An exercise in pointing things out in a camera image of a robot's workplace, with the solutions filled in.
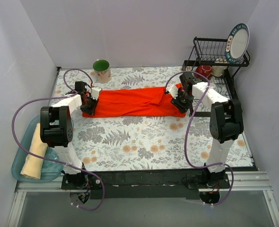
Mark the floral green-inside mug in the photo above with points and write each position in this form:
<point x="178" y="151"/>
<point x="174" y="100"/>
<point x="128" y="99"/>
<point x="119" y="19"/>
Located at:
<point x="102" y="71"/>

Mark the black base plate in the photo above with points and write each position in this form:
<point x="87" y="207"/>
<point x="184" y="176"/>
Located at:
<point x="176" y="183"/>

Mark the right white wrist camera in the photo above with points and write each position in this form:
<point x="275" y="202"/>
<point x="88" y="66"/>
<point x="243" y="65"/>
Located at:
<point x="175" y="91"/>

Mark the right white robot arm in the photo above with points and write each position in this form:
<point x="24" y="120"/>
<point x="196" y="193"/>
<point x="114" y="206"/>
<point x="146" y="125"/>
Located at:
<point x="226" y="124"/>

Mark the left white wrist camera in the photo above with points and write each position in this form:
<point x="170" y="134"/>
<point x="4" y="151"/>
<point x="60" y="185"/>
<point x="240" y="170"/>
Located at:
<point x="94" y="93"/>

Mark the cream cup in rack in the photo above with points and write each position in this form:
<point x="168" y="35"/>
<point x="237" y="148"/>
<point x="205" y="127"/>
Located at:
<point x="218" y="71"/>

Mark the blue plastic tray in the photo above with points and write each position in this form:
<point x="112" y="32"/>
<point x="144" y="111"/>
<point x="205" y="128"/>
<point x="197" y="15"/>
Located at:
<point x="50" y="170"/>

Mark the red bowl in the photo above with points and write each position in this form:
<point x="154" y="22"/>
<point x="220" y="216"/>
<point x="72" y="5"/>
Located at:
<point x="205" y="70"/>

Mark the black wire dish rack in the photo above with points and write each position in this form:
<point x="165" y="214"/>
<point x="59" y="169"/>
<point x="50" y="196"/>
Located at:
<point x="209" y="53"/>

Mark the floral tablecloth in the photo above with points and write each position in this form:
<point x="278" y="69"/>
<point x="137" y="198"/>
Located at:
<point x="139" y="143"/>

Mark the white green-rimmed plate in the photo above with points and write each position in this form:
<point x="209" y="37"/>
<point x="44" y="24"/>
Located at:
<point x="237" y="43"/>

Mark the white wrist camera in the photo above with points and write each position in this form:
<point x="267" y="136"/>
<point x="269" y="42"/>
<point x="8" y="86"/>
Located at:
<point x="175" y="91"/>
<point x="94" y="93"/>

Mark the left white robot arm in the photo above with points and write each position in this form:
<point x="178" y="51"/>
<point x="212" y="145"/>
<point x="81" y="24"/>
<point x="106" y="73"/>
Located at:
<point x="56" y="129"/>

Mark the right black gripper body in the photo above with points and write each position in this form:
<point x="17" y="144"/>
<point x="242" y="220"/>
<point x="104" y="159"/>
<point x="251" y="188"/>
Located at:
<point x="180" y="104"/>

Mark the orange t shirt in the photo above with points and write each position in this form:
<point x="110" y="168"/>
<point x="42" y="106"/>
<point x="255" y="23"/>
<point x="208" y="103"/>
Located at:
<point x="151" y="101"/>

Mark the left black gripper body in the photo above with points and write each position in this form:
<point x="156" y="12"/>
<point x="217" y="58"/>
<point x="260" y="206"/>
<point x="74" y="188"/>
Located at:
<point x="89" y="107"/>

